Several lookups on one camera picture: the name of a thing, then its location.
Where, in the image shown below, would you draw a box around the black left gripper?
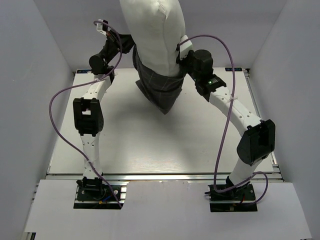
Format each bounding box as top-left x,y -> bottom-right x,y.
100,29 -> 140,64

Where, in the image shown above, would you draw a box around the dark grey checked pillowcase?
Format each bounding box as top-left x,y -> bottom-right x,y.
132,46 -> 186,115

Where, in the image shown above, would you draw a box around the white pillow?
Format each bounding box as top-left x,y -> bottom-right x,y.
120,0 -> 186,77

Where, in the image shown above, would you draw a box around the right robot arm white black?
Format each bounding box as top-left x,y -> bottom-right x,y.
176,41 -> 276,200

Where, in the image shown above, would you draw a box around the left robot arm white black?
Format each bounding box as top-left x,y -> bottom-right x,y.
72,30 -> 134,180

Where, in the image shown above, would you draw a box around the blue label sticker right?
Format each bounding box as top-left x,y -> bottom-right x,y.
224,67 -> 243,72

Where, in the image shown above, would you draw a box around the blue label sticker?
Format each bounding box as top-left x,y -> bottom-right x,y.
224,67 -> 243,72
76,69 -> 92,74

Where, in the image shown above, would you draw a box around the blue label sticker left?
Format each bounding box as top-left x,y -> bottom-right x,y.
76,69 -> 92,74

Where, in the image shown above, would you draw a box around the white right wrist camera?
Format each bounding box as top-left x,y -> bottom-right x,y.
177,35 -> 193,60

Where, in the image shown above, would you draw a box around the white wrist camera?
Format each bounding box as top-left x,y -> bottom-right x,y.
95,19 -> 109,36
177,35 -> 193,60

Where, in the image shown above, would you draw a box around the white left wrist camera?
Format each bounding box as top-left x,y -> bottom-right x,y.
95,19 -> 109,36

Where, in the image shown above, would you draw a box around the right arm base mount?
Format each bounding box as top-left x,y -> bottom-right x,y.
204,183 -> 258,213

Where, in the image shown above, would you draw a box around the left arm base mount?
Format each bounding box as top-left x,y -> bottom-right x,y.
73,177 -> 125,210

